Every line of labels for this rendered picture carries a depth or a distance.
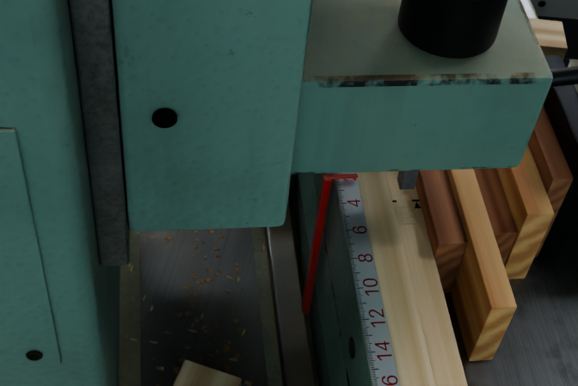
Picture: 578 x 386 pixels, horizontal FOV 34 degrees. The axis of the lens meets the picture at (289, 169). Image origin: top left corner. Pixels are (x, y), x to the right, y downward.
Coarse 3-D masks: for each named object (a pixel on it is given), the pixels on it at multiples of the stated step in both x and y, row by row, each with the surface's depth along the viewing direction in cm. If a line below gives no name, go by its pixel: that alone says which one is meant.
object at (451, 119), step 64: (320, 0) 50; (384, 0) 50; (512, 0) 51; (320, 64) 46; (384, 64) 47; (448, 64) 47; (512, 64) 47; (320, 128) 48; (384, 128) 48; (448, 128) 49; (512, 128) 49
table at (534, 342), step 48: (528, 0) 79; (576, 240) 62; (528, 288) 59; (576, 288) 59; (336, 336) 57; (528, 336) 57; (576, 336) 57; (336, 384) 58; (480, 384) 54; (528, 384) 55; (576, 384) 55
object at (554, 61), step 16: (560, 64) 59; (560, 96) 57; (576, 96) 57; (560, 112) 57; (576, 112) 56; (560, 128) 57; (576, 128) 55; (560, 144) 57; (576, 144) 55; (576, 160) 55; (576, 176) 55; (576, 192) 56; (560, 208) 57; (576, 208) 57; (560, 224) 58; (560, 240) 60
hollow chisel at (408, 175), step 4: (400, 172) 57; (404, 172) 56; (408, 172) 56; (412, 172) 56; (416, 172) 56; (400, 176) 57; (404, 176) 56; (408, 176) 56; (412, 176) 56; (416, 176) 56; (400, 180) 57; (404, 180) 57; (408, 180) 57; (412, 180) 57; (400, 184) 57; (404, 184) 57; (408, 184) 57; (412, 184) 57; (400, 188) 57; (404, 188) 57; (408, 188) 57; (412, 188) 57
